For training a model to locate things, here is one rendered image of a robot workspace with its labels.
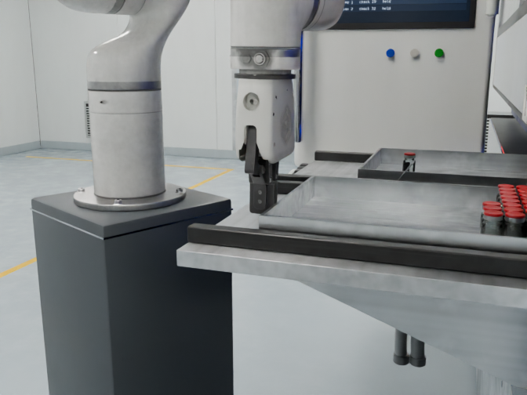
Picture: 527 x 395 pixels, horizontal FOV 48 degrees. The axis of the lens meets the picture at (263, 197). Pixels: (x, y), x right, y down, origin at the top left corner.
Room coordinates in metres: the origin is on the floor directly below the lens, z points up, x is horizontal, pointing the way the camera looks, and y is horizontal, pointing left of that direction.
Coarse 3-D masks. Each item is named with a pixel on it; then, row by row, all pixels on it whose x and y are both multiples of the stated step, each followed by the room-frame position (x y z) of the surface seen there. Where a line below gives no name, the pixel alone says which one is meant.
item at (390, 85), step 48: (384, 0) 1.55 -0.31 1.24; (432, 0) 1.53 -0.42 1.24; (480, 0) 1.51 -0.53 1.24; (336, 48) 1.58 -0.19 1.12; (384, 48) 1.56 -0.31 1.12; (432, 48) 1.53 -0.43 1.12; (480, 48) 1.51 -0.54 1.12; (336, 96) 1.58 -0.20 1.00; (384, 96) 1.56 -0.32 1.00; (432, 96) 1.53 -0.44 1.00; (480, 96) 1.50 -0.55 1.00; (336, 144) 1.58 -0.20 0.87; (384, 144) 1.55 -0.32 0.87; (432, 144) 1.53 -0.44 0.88; (480, 144) 1.50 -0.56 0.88
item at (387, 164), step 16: (368, 160) 1.05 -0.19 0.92; (384, 160) 1.20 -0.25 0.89; (400, 160) 1.19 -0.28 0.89; (416, 160) 1.18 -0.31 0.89; (432, 160) 1.17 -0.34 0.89; (448, 160) 1.16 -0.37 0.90; (464, 160) 1.15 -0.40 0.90; (480, 160) 1.14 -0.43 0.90; (496, 160) 1.13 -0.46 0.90; (512, 160) 1.13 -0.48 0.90; (368, 176) 0.96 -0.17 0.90; (384, 176) 0.95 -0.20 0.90; (400, 176) 0.94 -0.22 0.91; (416, 176) 0.94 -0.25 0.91; (432, 176) 0.93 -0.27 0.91; (448, 176) 0.92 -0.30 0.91; (464, 176) 0.91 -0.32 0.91; (480, 176) 0.90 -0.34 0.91; (496, 176) 0.90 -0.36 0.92; (512, 176) 1.07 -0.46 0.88
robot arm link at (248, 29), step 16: (240, 0) 0.69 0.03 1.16; (256, 0) 0.68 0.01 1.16; (272, 0) 0.68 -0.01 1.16; (288, 0) 0.69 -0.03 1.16; (304, 0) 0.71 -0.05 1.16; (240, 16) 0.69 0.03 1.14; (256, 16) 0.68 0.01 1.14; (272, 16) 0.68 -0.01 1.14; (288, 16) 0.69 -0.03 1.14; (304, 16) 0.72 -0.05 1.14; (240, 32) 0.69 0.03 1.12; (256, 32) 0.68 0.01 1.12; (272, 32) 0.68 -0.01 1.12; (288, 32) 0.69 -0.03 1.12; (288, 48) 0.75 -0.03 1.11
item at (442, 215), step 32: (320, 192) 0.90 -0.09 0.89; (352, 192) 0.89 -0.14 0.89; (384, 192) 0.87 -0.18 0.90; (416, 192) 0.85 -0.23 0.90; (448, 192) 0.84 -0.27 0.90; (480, 192) 0.83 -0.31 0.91; (288, 224) 0.65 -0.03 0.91; (320, 224) 0.64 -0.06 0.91; (352, 224) 0.63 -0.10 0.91; (384, 224) 0.74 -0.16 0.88; (416, 224) 0.74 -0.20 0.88; (448, 224) 0.74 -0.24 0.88
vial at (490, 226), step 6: (486, 210) 0.64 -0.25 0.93; (492, 210) 0.64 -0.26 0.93; (486, 216) 0.63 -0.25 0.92; (492, 216) 0.62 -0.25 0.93; (498, 216) 0.62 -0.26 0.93; (486, 222) 0.63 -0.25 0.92; (492, 222) 0.62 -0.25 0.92; (498, 222) 0.62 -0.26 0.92; (486, 228) 0.62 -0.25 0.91; (492, 228) 0.62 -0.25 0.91; (498, 228) 0.62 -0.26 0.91; (492, 234) 0.62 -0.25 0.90; (498, 234) 0.62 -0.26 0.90
